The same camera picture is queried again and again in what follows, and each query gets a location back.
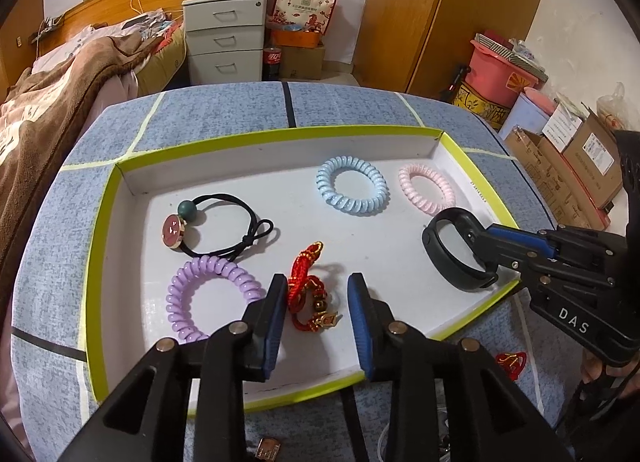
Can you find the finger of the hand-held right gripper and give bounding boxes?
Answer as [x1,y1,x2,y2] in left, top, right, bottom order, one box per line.
[487,223,558,260]
[462,225,533,275]

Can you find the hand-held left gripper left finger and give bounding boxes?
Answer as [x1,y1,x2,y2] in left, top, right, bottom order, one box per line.
[60,272,290,462]

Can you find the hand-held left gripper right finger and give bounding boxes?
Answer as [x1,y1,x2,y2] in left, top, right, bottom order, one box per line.
[347,272,571,462]

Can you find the red cord bracelet gold beads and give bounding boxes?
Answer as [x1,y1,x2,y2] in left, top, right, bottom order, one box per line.
[286,241,346,334]

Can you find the black wristband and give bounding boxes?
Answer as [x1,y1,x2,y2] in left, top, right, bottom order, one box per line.
[421,209,501,291]

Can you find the yellow-green cardboard box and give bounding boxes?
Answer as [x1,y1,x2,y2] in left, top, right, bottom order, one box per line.
[79,126,521,417]

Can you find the purple spiral hair tie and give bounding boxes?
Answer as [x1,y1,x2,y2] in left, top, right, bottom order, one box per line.
[166,255,267,343]

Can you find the pink spiral hair tie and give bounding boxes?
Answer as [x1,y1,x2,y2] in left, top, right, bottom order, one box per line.
[398,163,458,215]

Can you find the blue spiral hair tie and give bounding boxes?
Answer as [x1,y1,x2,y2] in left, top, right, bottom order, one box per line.
[316,155,389,215]

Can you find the black hair tie pink charm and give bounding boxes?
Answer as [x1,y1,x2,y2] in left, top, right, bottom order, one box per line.
[162,193,275,259]

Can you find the person's right hand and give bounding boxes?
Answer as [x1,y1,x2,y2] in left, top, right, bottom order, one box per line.
[580,352,640,400]

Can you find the large open cardboard box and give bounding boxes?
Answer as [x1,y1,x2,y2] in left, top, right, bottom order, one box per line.
[502,127,613,230]

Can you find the red knot ornament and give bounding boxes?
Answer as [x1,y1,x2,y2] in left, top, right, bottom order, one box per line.
[495,351,529,375]

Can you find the brown labelled cardboard box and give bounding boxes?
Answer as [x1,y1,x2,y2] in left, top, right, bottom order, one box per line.
[562,110,626,208]

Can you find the bronze metal clip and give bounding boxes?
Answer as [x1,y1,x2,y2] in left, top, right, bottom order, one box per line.
[256,437,281,462]

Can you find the white labelled box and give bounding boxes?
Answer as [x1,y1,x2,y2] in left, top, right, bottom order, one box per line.
[542,102,584,153]

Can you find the pale box pink lid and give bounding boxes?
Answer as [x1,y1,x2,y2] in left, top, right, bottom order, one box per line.
[500,88,551,143]

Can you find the yellow patterned tin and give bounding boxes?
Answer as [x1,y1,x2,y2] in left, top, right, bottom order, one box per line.
[452,80,511,130]

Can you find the pink plastic basket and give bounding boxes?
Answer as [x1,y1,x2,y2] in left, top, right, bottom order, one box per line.
[467,40,538,106]

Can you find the striped box lid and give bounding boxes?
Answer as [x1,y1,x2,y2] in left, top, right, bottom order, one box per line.
[472,31,549,84]

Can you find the wide wooden wardrobe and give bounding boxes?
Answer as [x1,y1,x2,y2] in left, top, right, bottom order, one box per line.
[352,0,555,103]

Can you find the blue patterned tablecloth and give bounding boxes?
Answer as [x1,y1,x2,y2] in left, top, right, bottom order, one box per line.
[10,81,566,462]

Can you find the small plain cardboard box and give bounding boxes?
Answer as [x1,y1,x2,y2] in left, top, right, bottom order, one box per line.
[280,42,327,80]

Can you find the cola bottle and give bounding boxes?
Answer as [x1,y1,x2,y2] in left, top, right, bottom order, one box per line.
[262,45,284,83]

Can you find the yellow-brown mattress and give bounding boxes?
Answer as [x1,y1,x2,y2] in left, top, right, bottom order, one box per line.
[136,27,189,97]

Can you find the pink bed sheet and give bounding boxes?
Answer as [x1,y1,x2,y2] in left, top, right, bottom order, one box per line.
[85,67,142,118]

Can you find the orange box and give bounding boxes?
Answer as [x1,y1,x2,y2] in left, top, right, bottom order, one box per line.
[271,28,323,49]

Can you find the white drawer nightstand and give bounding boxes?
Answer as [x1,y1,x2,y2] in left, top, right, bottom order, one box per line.
[181,0,266,86]

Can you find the red patterned gift bag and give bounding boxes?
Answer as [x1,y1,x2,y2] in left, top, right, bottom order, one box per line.
[270,0,337,36]

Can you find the brown blanket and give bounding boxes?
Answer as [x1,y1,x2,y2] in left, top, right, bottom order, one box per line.
[0,35,166,313]

